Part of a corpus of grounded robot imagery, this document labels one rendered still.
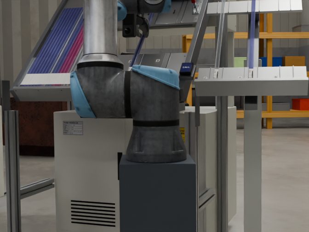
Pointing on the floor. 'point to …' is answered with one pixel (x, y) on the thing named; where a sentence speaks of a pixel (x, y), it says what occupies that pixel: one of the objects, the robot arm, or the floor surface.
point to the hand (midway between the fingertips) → (142, 37)
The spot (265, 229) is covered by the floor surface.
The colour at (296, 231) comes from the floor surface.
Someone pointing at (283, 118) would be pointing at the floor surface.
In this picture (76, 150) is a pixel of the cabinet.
